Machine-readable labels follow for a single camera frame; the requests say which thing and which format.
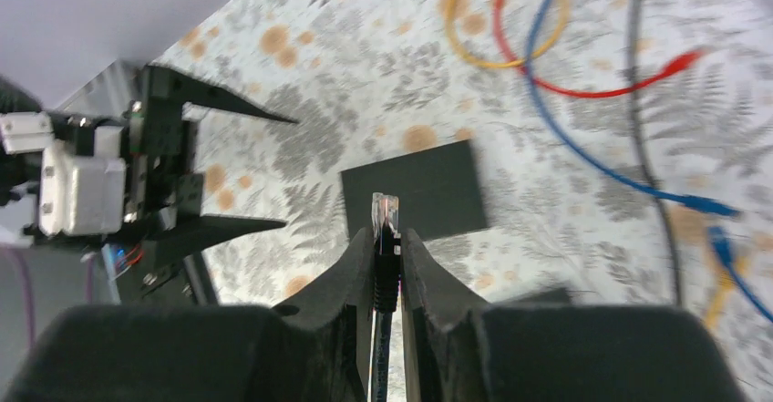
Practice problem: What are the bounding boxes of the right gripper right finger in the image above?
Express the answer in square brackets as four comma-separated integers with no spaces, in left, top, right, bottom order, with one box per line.
[402,230,745,401]

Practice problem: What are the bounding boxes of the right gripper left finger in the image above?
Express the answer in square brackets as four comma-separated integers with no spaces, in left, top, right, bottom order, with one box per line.
[5,229,374,401]

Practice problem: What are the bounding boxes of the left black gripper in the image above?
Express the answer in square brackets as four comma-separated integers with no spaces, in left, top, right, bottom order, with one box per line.
[84,65,299,269]

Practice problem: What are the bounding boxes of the short black ethernet cable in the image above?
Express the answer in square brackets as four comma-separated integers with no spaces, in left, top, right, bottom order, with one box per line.
[369,192,403,402]

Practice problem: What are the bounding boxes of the black network switch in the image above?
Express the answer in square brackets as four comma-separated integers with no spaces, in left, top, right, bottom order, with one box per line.
[502,286,572,305]
[340,140,489,241]

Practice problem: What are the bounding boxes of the blue ethernet cable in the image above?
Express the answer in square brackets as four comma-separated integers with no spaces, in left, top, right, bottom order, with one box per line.
[706,225,773,323]
[523,0,741,220]

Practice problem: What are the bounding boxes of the yellow ethernet cable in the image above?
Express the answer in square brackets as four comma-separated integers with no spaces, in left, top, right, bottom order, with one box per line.
[703,260,741,331]

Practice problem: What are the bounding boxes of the orange ethernet cable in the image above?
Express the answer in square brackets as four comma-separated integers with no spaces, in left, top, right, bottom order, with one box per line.
[443,0,572,70]

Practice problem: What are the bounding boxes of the red ethernet cable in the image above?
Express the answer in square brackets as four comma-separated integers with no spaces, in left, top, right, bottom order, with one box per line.
[491,0,705,99]

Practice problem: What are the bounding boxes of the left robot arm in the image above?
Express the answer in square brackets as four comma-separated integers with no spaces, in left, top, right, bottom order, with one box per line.
[1,65,282,271]

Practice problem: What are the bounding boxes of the floral patterned table mat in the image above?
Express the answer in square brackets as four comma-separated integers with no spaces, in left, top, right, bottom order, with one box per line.
[144,0,773,402]

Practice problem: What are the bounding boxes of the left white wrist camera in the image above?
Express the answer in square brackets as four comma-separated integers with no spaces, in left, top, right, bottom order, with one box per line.
[38,126,127,236]

